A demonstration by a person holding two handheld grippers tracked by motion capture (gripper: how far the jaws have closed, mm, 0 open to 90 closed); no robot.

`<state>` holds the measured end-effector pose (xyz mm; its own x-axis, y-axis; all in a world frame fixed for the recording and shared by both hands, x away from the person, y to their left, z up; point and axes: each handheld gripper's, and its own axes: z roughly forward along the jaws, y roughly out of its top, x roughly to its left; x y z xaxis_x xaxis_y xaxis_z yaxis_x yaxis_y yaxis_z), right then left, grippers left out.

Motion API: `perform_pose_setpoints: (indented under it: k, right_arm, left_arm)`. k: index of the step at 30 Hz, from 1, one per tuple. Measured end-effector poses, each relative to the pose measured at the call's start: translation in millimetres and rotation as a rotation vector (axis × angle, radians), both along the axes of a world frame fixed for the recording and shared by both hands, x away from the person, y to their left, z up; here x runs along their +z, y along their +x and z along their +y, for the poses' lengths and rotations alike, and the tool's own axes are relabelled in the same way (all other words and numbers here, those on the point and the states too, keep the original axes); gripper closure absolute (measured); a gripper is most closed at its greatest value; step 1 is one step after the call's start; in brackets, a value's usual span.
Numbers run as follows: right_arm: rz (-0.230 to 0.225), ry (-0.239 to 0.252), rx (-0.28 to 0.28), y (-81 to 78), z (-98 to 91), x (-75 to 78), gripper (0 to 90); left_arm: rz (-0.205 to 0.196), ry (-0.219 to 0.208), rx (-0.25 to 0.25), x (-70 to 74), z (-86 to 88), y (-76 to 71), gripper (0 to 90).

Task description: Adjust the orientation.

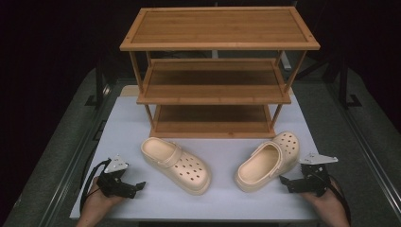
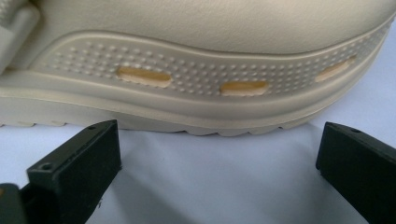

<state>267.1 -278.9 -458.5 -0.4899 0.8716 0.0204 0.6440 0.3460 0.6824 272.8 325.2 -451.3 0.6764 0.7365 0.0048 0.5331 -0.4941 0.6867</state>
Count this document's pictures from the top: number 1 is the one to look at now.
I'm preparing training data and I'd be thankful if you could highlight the white bar behind rack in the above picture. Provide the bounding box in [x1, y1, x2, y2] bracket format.
[279, 50, 293, 71]

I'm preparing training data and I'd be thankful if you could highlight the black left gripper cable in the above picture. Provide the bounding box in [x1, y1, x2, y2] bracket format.
[78, 158, 113, 216]

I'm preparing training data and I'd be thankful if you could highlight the person's left hand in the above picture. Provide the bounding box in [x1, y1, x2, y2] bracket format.
[82, 184, 127, 221]

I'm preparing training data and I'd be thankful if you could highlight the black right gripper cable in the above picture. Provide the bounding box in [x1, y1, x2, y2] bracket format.
[327, 174, 353, 227]

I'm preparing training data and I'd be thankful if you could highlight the wooden three-tier shoe rack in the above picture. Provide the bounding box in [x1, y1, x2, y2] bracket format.
[119, 6, 322, 140]

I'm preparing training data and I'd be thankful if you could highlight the black metal stand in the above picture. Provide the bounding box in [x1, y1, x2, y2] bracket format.
[84, 55, 112, 110]
[338, 61, 363, 110]

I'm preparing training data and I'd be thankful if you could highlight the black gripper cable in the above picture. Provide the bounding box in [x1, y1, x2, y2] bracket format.
[327, 174, 353, 227]
[78, 158, 113, 216]

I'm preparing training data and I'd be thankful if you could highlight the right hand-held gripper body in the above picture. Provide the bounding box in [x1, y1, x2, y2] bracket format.
[296, 152, 340, 198]

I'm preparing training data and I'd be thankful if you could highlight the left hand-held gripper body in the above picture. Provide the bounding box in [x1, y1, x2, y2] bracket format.
[96, 153, 140, 200]

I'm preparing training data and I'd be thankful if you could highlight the light wooden board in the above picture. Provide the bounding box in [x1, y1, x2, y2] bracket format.
[120, 84, 140, 97]

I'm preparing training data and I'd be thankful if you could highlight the beige perforated clog shoe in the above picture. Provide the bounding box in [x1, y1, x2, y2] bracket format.
[234, 131, 301, 194]
[140, 136, 212, 196]

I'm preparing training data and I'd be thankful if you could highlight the person's right hand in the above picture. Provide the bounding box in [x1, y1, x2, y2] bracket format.
[298, 178, 345, 218]

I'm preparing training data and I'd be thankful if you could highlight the grey metal floor rail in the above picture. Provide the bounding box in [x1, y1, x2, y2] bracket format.
[37, 84, 112, 227]
[326, 84, 401, 218]

